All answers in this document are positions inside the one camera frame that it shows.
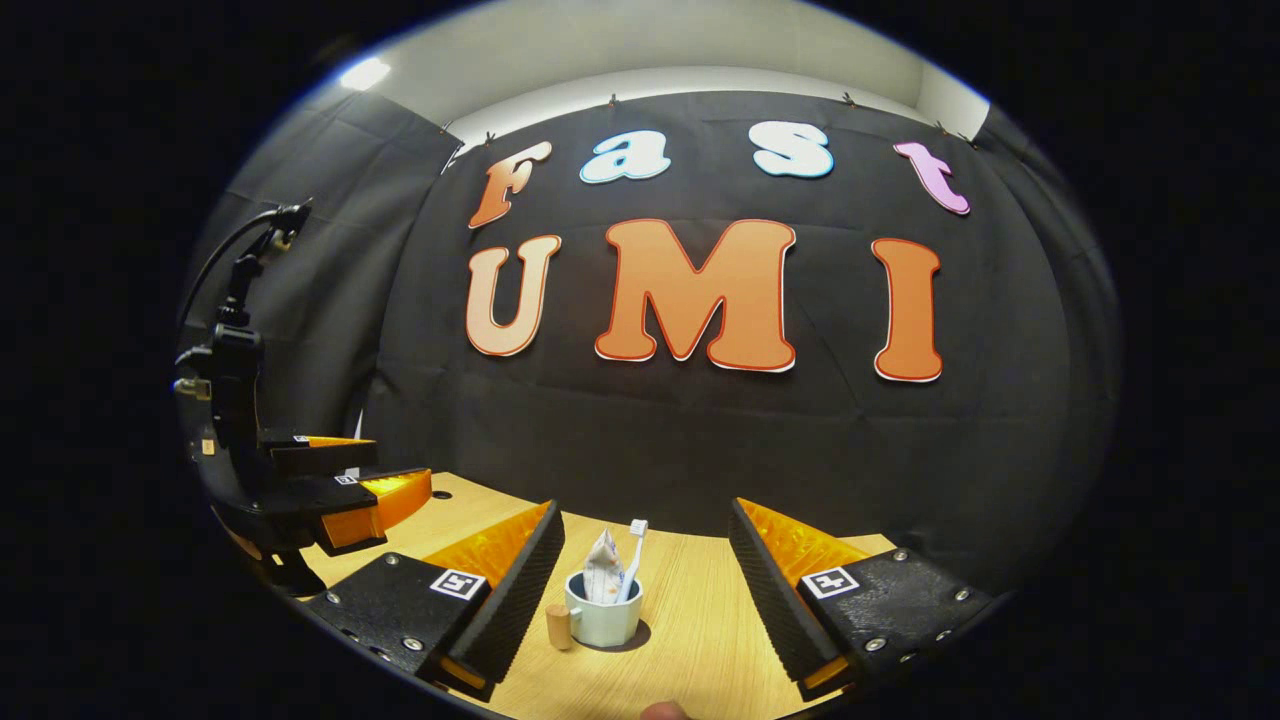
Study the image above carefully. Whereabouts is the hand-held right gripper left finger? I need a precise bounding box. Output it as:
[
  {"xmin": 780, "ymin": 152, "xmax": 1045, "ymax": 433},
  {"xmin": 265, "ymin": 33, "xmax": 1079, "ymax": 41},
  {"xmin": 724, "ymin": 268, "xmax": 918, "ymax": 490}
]
[{"xmin": 305, "ymin": 500, "xmax": 566, "ymax": 703}]

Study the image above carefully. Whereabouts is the white toothpaste tube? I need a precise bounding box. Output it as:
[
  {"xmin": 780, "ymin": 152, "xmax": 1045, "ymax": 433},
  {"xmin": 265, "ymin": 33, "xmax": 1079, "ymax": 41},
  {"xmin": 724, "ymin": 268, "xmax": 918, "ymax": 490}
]
[{"xmin": 583, "ymin": 529, "xmax": 626, "ymax": 606}]

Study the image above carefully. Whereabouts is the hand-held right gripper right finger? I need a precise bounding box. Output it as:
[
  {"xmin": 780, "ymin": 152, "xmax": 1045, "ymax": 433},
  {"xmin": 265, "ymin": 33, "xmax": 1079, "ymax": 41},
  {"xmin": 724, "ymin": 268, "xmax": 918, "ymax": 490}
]
[{"xmin": 728, "ymin": 497, "xmax": 1001, "ymax": 703}]

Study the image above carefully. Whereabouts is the black backdrop cloth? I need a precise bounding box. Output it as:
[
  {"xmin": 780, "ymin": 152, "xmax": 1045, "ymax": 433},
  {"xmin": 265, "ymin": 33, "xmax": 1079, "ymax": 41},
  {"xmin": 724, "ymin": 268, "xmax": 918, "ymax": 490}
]
[{"xmin": 180, "ymin": 85, "xmax": 1121, "ymax": 591}]

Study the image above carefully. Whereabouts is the wooden desktop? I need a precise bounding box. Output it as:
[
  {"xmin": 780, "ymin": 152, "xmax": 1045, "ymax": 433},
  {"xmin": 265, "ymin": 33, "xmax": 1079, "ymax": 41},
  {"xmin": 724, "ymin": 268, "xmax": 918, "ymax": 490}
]
[{"xmin": 300, "ymin": 472, "xmax": 901, "ymax": 720}]

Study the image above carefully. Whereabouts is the brown round coaster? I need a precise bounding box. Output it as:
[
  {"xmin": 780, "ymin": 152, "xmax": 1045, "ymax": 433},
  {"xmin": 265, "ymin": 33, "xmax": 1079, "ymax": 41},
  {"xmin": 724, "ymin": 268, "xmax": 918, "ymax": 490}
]
[{"xmin": 578, "ymin": 618, "xmax": 653, "ymax": 654}]

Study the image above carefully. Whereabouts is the pale blue cup wooden handle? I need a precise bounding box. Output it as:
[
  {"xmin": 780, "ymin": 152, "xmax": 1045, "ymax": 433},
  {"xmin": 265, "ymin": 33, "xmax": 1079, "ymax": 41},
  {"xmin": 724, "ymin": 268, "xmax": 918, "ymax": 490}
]
[{"xmin": 546, "ymin": 570, "xmax": 645, "ymax": 651}]

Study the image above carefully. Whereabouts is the white toothbrush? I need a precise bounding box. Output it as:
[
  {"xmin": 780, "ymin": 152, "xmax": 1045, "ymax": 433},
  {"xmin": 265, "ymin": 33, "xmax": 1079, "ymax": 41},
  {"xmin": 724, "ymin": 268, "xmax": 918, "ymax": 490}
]
[{"xmin": 615, "ymin": 519, "xmax": 649, "ymax": 604}]

